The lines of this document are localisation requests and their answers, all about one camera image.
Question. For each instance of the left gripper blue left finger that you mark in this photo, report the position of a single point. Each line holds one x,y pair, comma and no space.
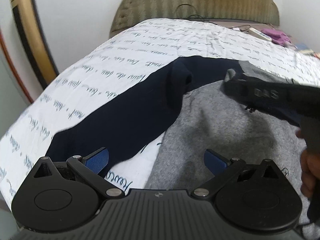
88,169

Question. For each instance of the grey navy raglan sweater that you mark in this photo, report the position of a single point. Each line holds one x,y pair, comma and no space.
157,131

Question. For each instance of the gold black floor appliance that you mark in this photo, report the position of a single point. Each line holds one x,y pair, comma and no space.
33,40

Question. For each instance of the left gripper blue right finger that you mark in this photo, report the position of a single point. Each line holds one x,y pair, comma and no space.
224,171

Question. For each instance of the olive tufted headboard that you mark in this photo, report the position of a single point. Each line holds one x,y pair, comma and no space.
132,12

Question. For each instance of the person's right hand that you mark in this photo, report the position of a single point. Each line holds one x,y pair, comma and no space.
309,162

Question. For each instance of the white script print quilt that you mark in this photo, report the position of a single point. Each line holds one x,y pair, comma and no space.
118,64

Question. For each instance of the purple garment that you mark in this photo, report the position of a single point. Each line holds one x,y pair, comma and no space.
278,37

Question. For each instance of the white power strip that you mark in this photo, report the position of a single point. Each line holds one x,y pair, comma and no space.
256,33

